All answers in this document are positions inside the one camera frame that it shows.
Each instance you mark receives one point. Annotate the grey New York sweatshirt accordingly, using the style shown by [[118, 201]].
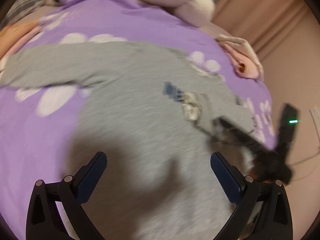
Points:
[[153, 114]]

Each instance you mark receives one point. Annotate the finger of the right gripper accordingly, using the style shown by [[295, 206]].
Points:
[[227, 132]]

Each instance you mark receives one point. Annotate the purple floral bed sheet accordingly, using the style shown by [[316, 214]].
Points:
[[36, 124]]

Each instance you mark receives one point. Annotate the folded orange pink garment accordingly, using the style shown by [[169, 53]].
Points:
[[13, 33]]

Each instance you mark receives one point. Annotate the pink curtain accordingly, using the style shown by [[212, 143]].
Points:
[[263, 23]]

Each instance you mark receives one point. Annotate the folded pink cream garment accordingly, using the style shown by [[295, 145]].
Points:
[[243, 58]]

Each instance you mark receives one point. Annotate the white wall power strip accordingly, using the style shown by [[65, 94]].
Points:
[[314, 111]]

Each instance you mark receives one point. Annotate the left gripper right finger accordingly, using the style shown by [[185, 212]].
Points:
[[274, 219]]

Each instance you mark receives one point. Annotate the grey plaid pillow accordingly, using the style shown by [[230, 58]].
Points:
[[19, 10]]

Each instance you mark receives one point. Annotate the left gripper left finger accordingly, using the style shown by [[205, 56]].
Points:
[[43, 218]]

